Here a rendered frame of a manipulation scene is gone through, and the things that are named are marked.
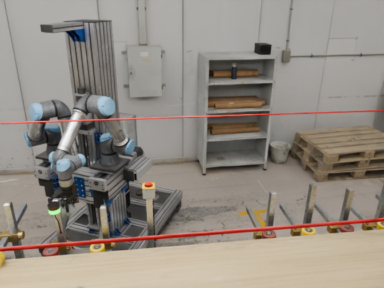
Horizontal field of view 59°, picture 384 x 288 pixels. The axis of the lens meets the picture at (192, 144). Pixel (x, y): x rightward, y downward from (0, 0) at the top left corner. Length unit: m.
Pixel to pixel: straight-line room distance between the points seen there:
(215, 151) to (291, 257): 3.17
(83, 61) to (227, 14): 2.39
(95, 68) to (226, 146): 2.83
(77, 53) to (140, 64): 1.65
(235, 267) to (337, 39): 3.96
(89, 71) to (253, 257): 1.71
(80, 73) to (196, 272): 1.66
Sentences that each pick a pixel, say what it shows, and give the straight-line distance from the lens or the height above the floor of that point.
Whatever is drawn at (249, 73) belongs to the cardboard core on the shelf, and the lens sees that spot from 4.55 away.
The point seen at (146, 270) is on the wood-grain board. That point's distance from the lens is 1.89.
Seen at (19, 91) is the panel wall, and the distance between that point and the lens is 4.72.
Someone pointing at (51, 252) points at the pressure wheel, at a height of 0.91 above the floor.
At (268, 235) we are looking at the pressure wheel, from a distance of 2.14.
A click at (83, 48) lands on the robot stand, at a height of 1.85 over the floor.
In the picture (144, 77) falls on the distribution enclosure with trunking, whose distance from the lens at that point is 4.27.
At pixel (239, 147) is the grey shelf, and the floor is 0.18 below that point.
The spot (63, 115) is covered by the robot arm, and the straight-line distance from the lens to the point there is 2.47.
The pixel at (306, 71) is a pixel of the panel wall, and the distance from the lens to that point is 5.12.
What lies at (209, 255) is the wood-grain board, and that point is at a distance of 1.96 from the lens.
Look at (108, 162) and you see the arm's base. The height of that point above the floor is 1.07.
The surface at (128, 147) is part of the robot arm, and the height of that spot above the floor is 1.22.
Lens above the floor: 2.19
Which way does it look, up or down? 23 degrees down
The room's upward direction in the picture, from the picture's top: 1 degrees clockwise
